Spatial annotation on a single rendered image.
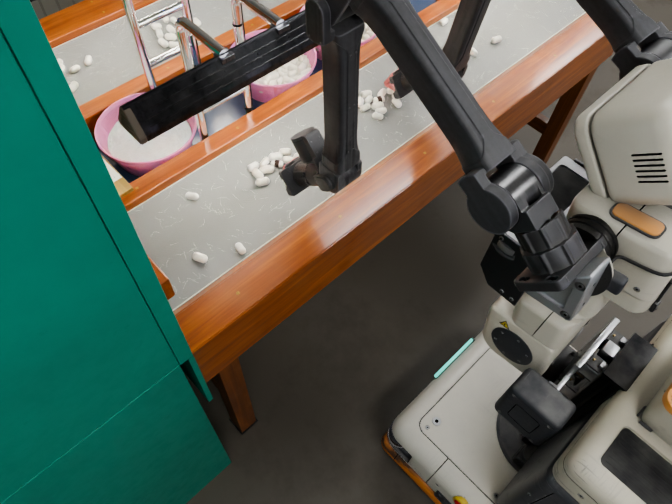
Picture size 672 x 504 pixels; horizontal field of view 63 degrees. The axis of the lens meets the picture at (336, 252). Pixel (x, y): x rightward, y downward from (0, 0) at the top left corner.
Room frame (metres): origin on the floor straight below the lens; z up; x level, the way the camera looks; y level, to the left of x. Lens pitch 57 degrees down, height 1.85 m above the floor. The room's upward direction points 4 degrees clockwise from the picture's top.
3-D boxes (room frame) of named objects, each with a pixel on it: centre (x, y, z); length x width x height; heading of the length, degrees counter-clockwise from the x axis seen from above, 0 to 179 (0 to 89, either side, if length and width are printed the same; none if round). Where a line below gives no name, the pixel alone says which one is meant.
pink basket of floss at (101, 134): (1.05, 0.53, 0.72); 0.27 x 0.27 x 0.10
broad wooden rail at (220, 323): (1.12, -0.28, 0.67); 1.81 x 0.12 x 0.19; 137
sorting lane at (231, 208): (1.27, -0.13, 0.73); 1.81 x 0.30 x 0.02; 137
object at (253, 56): (0.99, 0.21, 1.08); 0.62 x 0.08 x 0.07; 137
